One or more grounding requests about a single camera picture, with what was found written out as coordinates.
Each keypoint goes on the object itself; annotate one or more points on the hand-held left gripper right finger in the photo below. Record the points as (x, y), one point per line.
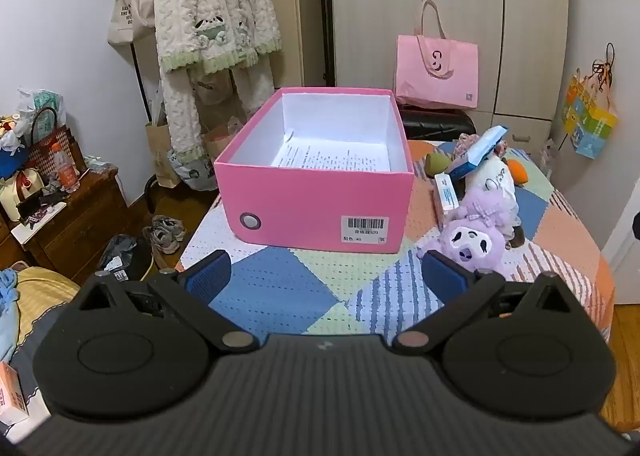
(444, 280)

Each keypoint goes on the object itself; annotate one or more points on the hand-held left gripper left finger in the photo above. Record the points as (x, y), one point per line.
(207, 277)

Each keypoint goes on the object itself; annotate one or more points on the purple plush toy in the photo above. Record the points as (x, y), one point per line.
(470, 242)

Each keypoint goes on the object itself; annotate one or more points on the small white box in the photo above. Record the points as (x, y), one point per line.
(445, 196)

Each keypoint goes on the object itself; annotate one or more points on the white plush toy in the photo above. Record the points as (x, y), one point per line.
(492, 180)

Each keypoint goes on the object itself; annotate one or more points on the pink cardboard box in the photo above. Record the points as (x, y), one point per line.
(300, 208)

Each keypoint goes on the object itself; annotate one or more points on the green plush ball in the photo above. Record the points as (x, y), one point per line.
(436, 164)

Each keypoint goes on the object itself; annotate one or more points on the orange plush carrot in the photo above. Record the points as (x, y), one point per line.
(517, 174)

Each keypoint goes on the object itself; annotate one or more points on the blue white tissue packet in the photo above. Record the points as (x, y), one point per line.
(477, 151)

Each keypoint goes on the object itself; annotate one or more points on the pink floral cloth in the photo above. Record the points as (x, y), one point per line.
(467, 140)

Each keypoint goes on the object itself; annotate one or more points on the black floor bag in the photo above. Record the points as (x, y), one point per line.
(122, 256)

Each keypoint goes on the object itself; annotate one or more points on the brown paper bag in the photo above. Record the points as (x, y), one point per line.
(161, 156)
(220, 139)

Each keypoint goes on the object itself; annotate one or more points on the wooden nightstand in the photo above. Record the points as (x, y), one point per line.
(75, 231)

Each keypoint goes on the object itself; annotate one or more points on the black suitcase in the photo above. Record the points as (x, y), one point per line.
(435, 126)

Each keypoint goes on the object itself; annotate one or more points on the printed paper sheet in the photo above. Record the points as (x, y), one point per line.
(340, 156)

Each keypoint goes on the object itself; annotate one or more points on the yellow pillow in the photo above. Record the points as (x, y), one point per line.
(45, 288)

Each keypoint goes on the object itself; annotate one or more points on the fluffy white pajama pants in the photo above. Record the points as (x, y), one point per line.
(180, 106)

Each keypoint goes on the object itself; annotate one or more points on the orange drink bottle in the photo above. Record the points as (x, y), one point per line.
(66, 171)

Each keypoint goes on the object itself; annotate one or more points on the grey white bed sheet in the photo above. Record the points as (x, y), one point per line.
(25, 351)

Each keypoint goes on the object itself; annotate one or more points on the pink tote bag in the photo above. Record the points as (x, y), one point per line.
(435, 79)

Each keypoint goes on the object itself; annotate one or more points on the checkered handbag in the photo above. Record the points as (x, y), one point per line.
(50, 151)

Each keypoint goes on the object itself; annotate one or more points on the light blue cloth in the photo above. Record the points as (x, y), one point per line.
(6, 306)

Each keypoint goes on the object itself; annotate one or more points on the cream handbag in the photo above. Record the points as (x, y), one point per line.
(20, 191)

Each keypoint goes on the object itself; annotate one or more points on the black coat rack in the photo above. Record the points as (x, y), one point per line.
(140, 81)

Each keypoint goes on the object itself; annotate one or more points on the colourful paper bag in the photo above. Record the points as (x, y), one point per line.
(590, 121)

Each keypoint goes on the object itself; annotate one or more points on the orange tissue pack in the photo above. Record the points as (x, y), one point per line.
(11, 393)

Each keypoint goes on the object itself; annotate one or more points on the white plastic bag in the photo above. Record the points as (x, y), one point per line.
(45, 104)

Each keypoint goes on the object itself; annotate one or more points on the fluffy white pajama jacket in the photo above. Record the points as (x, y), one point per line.
(200, 1)

